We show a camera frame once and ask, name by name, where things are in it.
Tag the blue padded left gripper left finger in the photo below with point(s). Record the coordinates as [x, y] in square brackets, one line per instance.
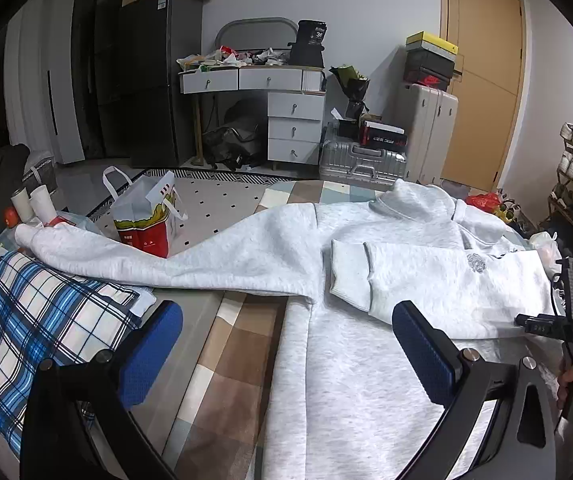
[143, 353]

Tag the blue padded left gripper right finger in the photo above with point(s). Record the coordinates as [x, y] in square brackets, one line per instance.
[433, 356]

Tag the light grey hoodie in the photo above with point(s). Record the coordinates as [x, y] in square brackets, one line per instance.
[464, 269]

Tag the grey mattress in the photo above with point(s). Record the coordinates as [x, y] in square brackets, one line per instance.
[157, 416]

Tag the brown checked bed sheet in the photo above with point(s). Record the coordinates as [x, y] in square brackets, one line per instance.
[216, 384]

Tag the blue white plaid pillow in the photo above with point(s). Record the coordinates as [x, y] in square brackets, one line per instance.
[48, 314]

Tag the red white paper bag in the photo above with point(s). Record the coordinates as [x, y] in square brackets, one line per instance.
[150, 212]

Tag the red plastic bag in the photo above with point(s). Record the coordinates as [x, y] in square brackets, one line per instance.
[487, 202]

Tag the white paper cup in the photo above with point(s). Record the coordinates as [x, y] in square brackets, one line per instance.
[42, 204]

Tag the silver suitcase lying flat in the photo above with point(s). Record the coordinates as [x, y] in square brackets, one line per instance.
[345, 161]

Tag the red black shoebox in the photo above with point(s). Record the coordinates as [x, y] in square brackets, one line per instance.
[379, 136]

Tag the white upright suitcase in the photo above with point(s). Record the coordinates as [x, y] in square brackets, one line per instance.
[428, 117]

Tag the black flower bouquet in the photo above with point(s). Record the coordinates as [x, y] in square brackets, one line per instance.
[354, 86]

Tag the yellow black shoebox stack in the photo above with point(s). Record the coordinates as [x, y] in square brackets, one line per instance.
[430, 60]

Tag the white grey dressing table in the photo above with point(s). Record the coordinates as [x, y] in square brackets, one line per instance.
[250, 106]

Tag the wooden door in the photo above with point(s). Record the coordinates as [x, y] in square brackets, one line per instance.
[488, 82]

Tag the black refrigerator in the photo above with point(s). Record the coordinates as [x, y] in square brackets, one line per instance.
[157, 116]

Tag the black bag on table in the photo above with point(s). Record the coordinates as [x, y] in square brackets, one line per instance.
[307, 49]

